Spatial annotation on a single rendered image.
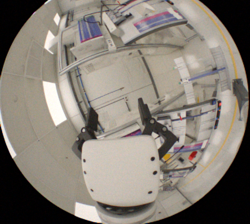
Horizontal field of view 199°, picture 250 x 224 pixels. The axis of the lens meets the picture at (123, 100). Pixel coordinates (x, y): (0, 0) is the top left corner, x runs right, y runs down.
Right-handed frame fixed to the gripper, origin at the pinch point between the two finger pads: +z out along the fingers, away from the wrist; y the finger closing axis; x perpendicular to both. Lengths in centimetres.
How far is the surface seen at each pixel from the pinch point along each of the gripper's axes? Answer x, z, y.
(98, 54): 1, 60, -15
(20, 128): 0, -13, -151
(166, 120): -49, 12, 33
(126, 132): -47.3, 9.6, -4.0
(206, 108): -32, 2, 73
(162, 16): 35, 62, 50
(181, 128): -58, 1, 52
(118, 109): -159, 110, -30
